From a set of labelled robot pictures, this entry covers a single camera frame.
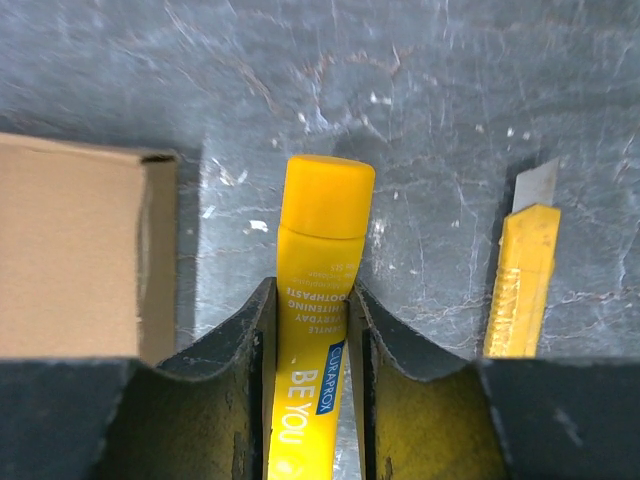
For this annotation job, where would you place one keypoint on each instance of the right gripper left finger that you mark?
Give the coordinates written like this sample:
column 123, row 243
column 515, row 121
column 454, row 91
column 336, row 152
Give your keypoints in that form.
column 201, row 414

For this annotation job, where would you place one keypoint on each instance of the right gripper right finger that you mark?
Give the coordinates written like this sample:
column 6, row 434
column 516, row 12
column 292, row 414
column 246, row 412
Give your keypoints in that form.
column 425, row 413

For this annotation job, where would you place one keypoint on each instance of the yellow utility knife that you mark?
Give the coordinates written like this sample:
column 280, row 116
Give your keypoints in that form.
column 525, row 265

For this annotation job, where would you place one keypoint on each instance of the brown cardboard express box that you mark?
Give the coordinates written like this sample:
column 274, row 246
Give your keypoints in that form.
column 88, row 250

